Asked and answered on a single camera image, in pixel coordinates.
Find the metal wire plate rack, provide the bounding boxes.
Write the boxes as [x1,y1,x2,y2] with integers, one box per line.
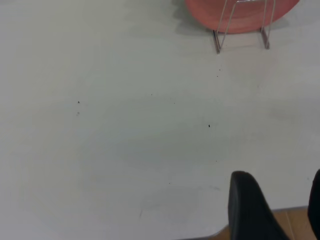
[211,0,276,55]

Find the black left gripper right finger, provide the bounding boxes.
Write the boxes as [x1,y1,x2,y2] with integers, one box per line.
[307,168,320,240]

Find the red plate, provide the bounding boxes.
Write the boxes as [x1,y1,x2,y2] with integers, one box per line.
[184,0,300,34]

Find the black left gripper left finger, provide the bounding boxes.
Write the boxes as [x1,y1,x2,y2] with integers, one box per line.
[227,170,289,240]

